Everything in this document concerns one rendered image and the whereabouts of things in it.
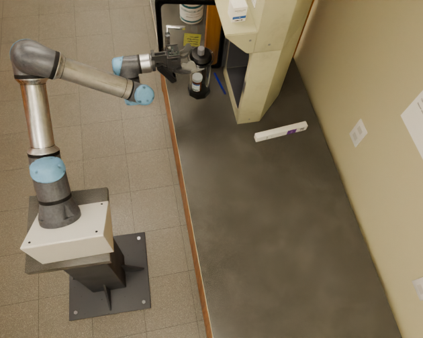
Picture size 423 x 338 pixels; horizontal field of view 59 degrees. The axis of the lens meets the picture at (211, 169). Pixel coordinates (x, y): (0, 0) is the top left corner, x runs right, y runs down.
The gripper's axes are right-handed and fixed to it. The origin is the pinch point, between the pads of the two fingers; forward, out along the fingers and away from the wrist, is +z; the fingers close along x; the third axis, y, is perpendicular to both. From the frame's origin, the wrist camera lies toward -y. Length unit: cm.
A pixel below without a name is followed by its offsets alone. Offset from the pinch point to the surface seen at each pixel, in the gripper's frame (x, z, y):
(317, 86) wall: -2, 59, -27
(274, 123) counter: -16.2, 34.1, -31.8
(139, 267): -53, -47, -118
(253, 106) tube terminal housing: -14.1, 22.0, -18.2
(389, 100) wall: -42, 60, 14
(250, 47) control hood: -14.1, 15.6, 18.7
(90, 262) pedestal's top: -68, -55, -29
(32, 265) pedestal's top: -65, -77, -29
